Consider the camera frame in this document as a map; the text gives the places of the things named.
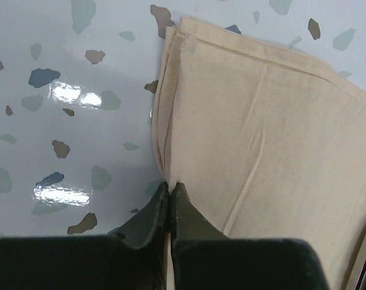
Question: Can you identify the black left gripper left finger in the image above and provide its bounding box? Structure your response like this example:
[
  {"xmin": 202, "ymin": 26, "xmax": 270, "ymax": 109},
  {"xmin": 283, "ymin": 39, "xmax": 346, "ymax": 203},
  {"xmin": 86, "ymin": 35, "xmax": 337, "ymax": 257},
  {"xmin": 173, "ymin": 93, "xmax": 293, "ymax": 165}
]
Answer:
[{"xmin": 108, "ymin": 182, "xmax": 169, "ymax": 289}]

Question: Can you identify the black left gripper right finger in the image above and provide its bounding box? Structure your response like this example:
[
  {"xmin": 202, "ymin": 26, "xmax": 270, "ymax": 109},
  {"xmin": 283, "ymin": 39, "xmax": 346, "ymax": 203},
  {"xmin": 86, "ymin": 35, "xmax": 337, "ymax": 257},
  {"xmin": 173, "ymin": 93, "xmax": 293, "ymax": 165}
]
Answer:
[{"xmin": 171, "ymin": 182, "xmax": 229, "ymax": 289}]

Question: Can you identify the beige cloth wrap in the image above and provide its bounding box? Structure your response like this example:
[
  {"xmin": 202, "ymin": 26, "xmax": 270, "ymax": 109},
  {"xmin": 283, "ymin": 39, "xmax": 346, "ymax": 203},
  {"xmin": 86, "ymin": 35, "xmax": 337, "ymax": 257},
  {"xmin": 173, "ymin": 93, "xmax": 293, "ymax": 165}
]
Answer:
[{"xmin": 151, "ymin": 17, "xmax": 366, "ymax": 289}]

